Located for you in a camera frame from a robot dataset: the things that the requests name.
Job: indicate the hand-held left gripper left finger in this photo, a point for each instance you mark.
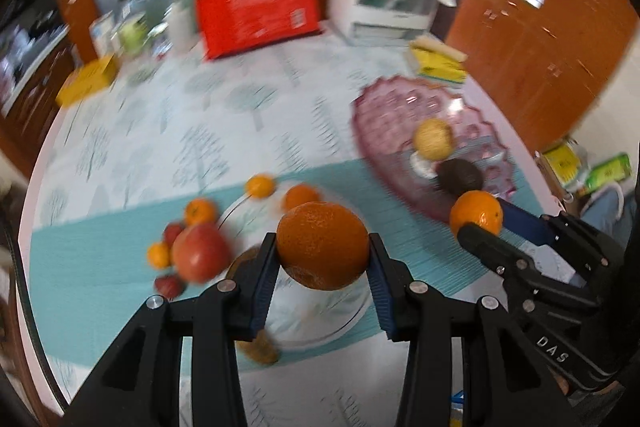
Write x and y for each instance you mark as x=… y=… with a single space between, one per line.
x=264 y=279

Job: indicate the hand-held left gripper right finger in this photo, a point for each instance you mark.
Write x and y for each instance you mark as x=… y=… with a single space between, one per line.
x=379 y=282

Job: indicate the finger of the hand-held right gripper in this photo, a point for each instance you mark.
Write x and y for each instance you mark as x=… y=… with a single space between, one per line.
x=495 y=249
x=530 y=224

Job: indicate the small mandarin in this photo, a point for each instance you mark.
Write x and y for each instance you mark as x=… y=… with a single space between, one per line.
x=475 y=213
x=159 y=255
x=299 y=196
x=200 y=212
x=260 y=186

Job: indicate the white printed plate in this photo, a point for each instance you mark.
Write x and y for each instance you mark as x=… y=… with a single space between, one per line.
x=320 y=312

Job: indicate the large orange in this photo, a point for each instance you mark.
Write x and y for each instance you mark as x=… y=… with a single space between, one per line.
x=322 y=246

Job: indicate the red lychee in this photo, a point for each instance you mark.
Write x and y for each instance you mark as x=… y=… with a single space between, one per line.
x=172 y=233
x=169 y=286

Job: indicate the pink glass bowl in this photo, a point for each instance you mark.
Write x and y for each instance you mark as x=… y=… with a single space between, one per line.
x=400 y=142

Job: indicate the brown rough fruit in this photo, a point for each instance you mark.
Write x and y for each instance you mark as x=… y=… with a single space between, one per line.
x=261 y=348

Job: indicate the red apple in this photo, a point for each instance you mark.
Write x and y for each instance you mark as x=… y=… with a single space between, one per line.
x=200 y=253

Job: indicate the cardboard box with yellow packet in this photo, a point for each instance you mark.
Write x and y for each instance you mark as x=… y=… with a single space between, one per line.
x=562 y=162

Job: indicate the person's jeans leg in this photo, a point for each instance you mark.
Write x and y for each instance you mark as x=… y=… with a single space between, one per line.
x=602 y=209

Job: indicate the dark avocado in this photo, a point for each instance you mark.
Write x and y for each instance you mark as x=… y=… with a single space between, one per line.
x=460 y=177

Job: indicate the green packet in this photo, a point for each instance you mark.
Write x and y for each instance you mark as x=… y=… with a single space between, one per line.
x=607 y=172

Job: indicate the yellow round fruit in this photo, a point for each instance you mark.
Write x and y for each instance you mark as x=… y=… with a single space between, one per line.
x=434 y=139

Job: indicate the teal placemat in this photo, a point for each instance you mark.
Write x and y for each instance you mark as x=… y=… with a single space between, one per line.
x=90 y=307

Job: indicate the tree print tablecloth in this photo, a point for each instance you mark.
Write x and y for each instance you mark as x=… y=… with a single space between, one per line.
x=200 y=107

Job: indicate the yellow sponge stack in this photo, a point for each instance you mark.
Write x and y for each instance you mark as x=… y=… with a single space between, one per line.
x=437 y=62

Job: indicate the wooden cabinet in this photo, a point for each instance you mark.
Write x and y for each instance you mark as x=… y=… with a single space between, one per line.
x=540 y=32

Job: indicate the red carton box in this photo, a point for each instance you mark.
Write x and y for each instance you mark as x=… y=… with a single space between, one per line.
x=255 y=14

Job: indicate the white bottle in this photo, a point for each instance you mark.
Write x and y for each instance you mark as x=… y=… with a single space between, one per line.
x=181 y=27

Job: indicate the yellow flat box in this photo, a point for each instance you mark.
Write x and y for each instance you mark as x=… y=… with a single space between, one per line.
x=87 y=79

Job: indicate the green cup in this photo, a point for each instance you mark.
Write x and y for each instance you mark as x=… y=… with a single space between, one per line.
x=132 y=37

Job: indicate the dark wooden sideboard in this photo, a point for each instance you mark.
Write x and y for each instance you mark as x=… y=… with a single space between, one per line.
x=30 y=57

